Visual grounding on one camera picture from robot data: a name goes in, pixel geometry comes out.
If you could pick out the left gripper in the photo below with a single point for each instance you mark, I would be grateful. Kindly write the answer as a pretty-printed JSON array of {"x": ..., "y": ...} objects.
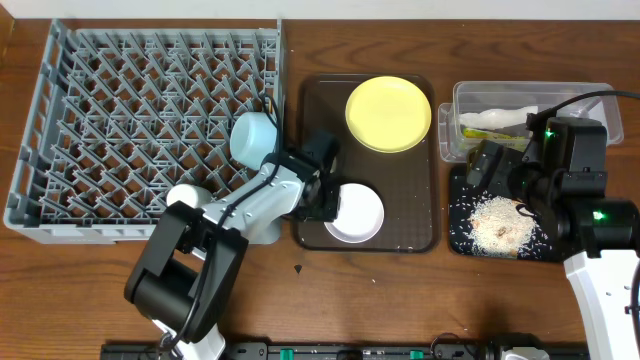
[{"x": 322, "y": 198}]

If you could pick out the clear plastic waste bin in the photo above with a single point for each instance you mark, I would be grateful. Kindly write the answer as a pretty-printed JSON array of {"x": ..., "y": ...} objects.
[{"x": 478, "y": 96}]

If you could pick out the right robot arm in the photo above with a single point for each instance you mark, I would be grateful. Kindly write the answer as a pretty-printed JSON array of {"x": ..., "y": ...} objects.
[{"x": 598, "y": 242}]

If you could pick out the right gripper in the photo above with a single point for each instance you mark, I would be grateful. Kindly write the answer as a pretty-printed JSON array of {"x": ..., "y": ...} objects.
[{"x": 506, "y": 161}]

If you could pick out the pink bowl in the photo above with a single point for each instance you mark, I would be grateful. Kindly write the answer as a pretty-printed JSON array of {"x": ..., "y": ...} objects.
[{"x": 360, "y": 214}]

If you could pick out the white cup in rack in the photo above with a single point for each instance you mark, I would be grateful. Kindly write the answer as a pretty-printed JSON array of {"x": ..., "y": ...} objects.
[{"x": 190, "y": 195}]

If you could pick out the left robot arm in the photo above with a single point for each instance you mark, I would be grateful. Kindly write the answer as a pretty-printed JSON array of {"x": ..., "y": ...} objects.
[{"x": 183, "y": 278}]

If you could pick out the dark brown serving tray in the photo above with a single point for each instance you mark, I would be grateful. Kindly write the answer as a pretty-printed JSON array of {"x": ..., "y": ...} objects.
[{"x": 407, "y": 182}]

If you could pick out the light blue bowl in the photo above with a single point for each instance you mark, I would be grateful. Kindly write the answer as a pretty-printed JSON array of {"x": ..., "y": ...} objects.
[{"x": 253, "y": 138}]

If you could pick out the yellow plate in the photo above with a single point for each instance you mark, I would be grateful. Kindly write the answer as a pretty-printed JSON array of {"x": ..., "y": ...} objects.
[{"x": 388, "y": 114}]

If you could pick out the white napkin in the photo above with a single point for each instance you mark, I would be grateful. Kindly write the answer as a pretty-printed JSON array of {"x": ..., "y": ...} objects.
[{"x": 493, "y": 119}]

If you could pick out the grey dishwasher rack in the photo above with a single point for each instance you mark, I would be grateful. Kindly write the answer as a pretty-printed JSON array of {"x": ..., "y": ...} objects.
[{"x": 120, "y": 116}]

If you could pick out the rice and food scraps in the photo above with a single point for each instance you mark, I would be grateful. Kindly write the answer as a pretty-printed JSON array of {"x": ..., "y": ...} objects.
[{"x": 500, "y": 227}]

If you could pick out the green orange snack wrapper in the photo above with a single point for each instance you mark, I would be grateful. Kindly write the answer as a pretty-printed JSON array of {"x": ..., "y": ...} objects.
[{"x": 472, "y": 133}]

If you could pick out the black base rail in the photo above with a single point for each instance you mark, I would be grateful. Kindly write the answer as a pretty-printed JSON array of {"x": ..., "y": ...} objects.
[{"x": 445, "y": 346}]

